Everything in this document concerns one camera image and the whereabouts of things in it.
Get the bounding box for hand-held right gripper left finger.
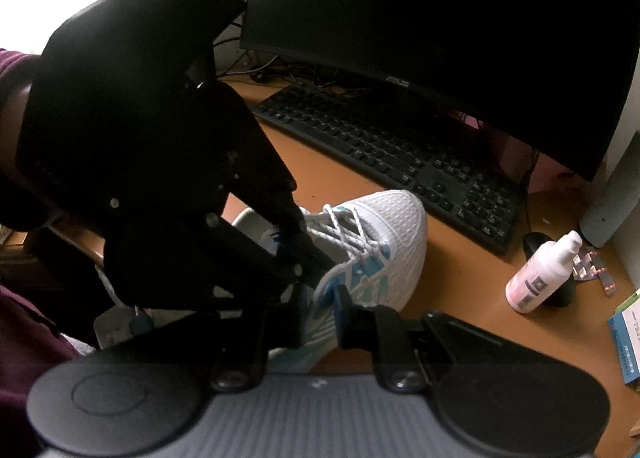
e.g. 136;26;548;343
120;283;312;392

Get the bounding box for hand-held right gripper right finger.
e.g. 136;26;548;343
335;284;506;394

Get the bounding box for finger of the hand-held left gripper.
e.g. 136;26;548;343
270;188;335;289
207;213;303;299

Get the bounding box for white shoelace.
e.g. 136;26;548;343
300;204;393;263

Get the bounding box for white mesh sneaker blue stripes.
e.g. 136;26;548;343
95;189;428;374

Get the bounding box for black keyboard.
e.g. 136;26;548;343
251;82;526;256

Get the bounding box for white spray bottle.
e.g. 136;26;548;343
505;230;584;313

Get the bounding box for black computer mouse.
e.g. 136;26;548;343
522;232;576;307

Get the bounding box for person's maroon clothing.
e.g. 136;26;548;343
0;48;81;458

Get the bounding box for silver blister pill pack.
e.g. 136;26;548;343
570;247;617;296

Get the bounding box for black computer monitor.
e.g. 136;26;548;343
239;0;640;182

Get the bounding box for blue medicine box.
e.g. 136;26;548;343
607;308;640;384

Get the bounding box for grey thermos bottle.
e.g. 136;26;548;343
579;130;640;249

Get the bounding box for black cable bundle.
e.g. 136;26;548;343
215;22;301;83

